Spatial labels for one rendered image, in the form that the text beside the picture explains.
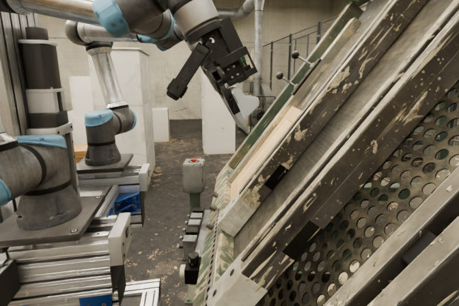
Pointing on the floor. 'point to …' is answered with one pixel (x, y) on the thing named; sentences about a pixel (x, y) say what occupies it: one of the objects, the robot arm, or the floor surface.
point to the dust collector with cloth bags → (257, 87)
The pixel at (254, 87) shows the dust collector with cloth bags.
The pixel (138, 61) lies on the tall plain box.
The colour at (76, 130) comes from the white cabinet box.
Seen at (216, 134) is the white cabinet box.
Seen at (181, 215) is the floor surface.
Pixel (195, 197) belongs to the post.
